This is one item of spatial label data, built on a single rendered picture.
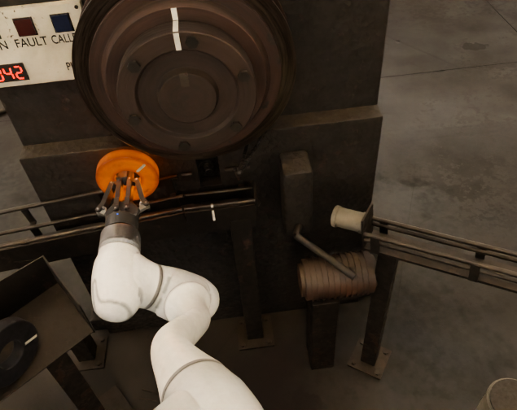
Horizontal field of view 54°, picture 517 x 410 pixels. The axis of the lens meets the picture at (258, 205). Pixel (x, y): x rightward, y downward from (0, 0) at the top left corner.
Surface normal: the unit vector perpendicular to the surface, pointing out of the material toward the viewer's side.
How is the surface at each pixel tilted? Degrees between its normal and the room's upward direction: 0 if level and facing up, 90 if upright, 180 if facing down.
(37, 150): 0
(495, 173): 0
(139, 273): 47
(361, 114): 0
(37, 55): 90
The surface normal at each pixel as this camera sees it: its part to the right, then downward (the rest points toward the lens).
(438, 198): -0.07, -0.69
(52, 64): 0.11, 0.70
